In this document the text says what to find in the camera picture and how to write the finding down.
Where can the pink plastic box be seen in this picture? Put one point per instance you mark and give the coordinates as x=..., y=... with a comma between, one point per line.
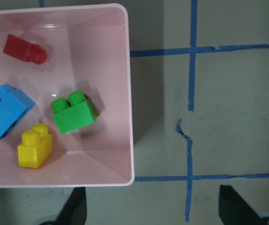
x=74, y=63

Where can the yellow toy block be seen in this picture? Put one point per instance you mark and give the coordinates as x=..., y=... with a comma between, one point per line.
x=36, y=146

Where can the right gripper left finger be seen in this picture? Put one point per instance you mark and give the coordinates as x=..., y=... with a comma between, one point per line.
x=74, y=211

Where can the blue toy block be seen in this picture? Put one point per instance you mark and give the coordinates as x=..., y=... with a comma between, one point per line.
x=14, y=105

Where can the red toy block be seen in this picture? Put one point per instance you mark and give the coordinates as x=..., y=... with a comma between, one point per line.
x=24, y=50

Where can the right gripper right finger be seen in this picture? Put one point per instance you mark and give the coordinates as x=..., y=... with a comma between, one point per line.
x=234, y=210

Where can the green toy block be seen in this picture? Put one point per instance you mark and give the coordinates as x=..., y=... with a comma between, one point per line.
x=73, y=113

